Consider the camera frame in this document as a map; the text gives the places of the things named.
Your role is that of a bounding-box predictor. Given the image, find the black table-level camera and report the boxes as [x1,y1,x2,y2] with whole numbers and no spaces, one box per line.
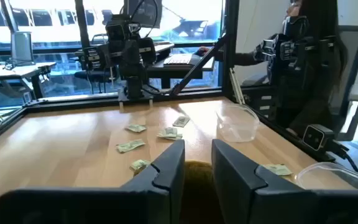
[302,123,336,152]

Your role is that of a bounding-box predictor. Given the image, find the white desk black legs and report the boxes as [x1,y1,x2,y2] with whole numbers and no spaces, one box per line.
[0,61,57,100]

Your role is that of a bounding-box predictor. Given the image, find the grey office chair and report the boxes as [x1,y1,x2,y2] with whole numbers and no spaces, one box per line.
[328,24,358,142]

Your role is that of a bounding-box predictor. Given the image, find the person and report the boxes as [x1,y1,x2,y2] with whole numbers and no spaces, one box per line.
[197,0,349,136]

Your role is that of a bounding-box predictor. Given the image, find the computer keyboard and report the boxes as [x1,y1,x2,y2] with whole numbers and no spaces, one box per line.
[163,53,194,66]

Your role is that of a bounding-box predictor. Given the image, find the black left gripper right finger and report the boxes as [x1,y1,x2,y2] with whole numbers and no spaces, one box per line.
[211,138,358,224]

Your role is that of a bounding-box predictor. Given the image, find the white rods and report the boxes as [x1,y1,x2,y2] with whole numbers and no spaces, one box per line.
[228,67,246,105]

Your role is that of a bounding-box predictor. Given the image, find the black camera cable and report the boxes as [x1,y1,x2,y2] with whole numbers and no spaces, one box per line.
[329,139,358,174]

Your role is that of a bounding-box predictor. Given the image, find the computer monitor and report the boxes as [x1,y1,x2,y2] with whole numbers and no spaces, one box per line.
[122,0,163,29]

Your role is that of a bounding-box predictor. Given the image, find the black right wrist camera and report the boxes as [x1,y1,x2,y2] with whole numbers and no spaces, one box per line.
[106,14,134,43]

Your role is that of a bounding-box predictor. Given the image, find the black drawer cabinet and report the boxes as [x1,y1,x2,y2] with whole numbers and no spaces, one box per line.
[240,82,281,124]

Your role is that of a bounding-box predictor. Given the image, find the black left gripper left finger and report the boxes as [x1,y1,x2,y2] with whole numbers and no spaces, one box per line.
[0,139,186,224]

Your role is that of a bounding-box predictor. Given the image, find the teal brown ceramic mug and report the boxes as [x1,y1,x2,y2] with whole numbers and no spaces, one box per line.
[178,159,226,224]

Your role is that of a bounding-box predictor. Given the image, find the black office chair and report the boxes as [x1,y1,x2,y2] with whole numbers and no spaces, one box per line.
[73,68,119,94]

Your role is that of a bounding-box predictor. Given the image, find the grey desktop appliance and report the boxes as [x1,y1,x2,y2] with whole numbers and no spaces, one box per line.
[10,30,34,65]

